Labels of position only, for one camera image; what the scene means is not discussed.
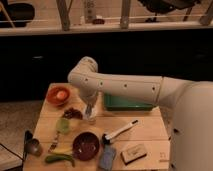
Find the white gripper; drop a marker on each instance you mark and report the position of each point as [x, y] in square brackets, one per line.
[89, 100]

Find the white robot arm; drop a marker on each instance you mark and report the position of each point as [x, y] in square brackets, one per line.
[191, 144]

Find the dark dried fruit pile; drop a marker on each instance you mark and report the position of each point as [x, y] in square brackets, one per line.
[72, 113]

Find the green plastic tray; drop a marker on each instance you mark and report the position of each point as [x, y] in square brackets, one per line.
[115, 103]

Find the egg in bowl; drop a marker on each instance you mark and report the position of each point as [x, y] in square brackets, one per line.
[60, 95]

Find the orange bowl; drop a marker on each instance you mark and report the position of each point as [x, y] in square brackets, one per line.
[51, 95]

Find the dark red bowl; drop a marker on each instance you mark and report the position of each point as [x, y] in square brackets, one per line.
[86, 146]

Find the blue grey cloth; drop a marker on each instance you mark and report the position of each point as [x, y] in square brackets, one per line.
[107, 158]

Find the yellow banana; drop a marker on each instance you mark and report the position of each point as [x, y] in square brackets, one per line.
[62, 151]

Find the tan sponge block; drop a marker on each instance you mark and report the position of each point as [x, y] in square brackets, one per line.
[133, 153]

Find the white handled brush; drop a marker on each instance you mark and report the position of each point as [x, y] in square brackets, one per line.
[107, 138]

